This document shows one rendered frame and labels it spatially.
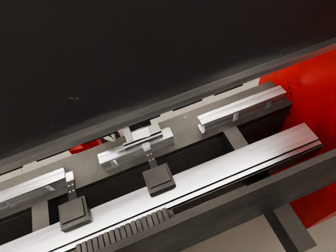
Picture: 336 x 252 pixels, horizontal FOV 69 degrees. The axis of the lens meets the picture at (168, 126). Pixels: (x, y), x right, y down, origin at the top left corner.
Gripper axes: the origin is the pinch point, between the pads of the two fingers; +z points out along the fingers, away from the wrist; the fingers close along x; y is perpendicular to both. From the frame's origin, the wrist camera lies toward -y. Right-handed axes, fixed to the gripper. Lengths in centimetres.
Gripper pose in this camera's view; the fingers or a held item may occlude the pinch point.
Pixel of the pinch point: (113, 138)
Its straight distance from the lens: 123.5
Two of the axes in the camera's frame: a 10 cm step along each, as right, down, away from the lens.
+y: -2.9, 2.5, 9.2
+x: -6.3, 6.8, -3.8
